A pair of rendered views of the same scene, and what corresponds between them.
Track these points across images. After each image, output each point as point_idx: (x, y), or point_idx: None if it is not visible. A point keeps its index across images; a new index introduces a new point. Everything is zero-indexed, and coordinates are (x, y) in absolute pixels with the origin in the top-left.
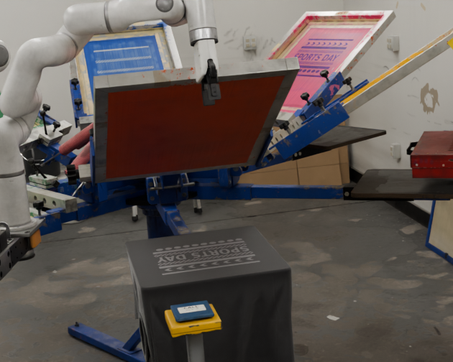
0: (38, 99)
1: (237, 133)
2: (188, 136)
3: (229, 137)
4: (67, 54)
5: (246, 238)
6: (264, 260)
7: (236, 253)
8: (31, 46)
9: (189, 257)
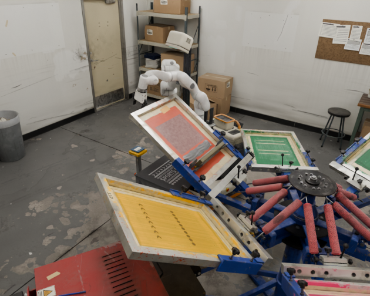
0: (195, 97)
1: (178, 152)
2: (188, 143)
3: (183, 154)
4: (181, 84)
5: (170, 185)
6: (148, 175)
7: (161, 176)
8: None
9: (174, 169)
